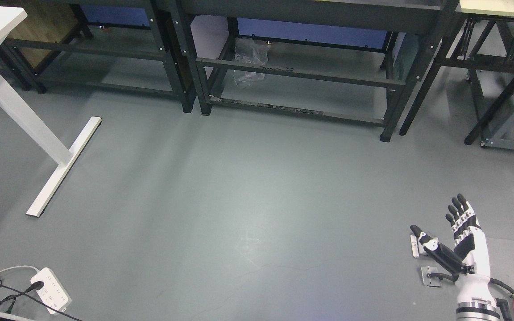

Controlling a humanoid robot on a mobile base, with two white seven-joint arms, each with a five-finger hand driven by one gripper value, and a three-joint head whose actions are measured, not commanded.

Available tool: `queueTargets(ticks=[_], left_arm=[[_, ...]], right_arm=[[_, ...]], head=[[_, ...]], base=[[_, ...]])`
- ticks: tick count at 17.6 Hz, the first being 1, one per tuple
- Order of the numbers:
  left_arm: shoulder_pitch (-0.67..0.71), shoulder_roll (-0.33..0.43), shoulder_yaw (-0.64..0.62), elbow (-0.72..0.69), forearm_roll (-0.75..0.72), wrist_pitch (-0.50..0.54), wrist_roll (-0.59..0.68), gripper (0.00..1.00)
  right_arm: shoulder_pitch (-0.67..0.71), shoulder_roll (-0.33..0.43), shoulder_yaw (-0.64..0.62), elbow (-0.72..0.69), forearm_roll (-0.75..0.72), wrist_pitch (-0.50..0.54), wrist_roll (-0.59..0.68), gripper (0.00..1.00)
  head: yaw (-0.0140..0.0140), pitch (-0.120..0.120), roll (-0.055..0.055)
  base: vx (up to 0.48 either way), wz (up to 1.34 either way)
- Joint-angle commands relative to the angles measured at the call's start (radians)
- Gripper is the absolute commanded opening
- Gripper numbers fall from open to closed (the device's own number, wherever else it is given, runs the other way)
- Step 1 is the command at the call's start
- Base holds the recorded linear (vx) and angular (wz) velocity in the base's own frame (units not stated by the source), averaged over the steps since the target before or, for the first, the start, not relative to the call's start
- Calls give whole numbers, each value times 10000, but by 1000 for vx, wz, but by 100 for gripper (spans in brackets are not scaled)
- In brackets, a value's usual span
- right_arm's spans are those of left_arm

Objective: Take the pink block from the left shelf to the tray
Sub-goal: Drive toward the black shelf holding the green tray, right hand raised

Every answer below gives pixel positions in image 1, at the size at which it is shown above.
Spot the clear plastic bag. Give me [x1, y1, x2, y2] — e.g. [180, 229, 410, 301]
[233, 38, 270, 89]

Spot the white table with T-leg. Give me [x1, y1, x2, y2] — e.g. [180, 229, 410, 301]
[0, 6, 102, 217]

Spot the black metal shelf rack middle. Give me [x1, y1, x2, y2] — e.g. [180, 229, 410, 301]
[167, 0, 460, 142]

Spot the metal floor bracket upper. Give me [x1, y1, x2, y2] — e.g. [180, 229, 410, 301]
[410, 235, 428, 259]

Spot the metal floor bracket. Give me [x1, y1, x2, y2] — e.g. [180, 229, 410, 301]
[420, 266, 441, 288]
[410, 235, 428, 259]

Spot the white power strip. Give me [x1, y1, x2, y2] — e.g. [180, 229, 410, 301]
[30, 267, 73, 315]

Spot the black frame table right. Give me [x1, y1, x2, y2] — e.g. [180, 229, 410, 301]
[399, 0, 514, 156]

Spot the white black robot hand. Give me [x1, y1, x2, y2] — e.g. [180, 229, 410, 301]
[410, 193, 495, 305]

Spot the black metal shelf rack left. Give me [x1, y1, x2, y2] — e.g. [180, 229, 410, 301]
[0, 0, 195, 112]

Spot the black metal shelf rack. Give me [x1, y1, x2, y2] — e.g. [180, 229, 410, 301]
[0, 0, 195, 112]
[167, 0, 460, 142]

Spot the metal floor bracket lower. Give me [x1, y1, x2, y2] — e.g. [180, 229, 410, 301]
[420, 266, 441, 288]

